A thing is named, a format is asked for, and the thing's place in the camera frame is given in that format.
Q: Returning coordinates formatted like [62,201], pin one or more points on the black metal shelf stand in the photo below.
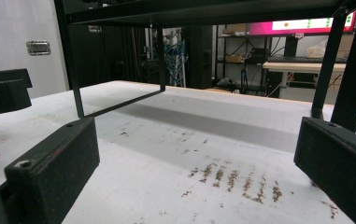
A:
[197,9]

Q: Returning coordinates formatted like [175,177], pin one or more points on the tall black cabinet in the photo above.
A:
[199,56]

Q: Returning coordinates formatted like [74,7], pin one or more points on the black keyboard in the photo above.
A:
[291,59]

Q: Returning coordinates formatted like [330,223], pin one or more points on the silver case latch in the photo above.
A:
[38,47]

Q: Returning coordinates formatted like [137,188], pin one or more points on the light wooden desk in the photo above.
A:
[291,66]

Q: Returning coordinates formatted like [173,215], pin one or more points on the black metal storage rack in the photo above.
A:
[222,46]

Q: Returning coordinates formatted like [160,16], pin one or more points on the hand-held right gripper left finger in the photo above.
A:
[54,174]

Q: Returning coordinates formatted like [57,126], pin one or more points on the white equipment case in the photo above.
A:
[10,25]

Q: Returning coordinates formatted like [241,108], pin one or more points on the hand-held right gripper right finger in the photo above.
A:
[337,168]

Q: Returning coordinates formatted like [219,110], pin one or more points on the light wooden table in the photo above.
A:
[219,90]

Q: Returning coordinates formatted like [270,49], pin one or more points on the white table mat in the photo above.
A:
[166,130]

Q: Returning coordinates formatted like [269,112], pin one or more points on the small cardboard box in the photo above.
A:
[234,29]
[234,58]

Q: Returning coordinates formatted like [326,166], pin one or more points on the monitor with pink screen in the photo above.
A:
[266,28]

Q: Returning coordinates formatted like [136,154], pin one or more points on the black curtain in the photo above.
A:
[110,56]

